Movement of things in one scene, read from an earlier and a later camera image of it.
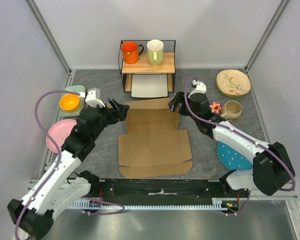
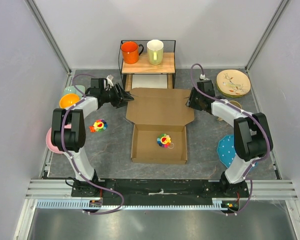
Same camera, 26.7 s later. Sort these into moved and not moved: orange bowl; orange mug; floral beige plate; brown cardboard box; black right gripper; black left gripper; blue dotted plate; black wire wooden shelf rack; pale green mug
Moved: black right gripper; black left gripper; brown cardboard box
Not moved: floral beige plate; orange mug; blue dotted plate; orange bowl; pale green mug; black wire wooden shelf rack
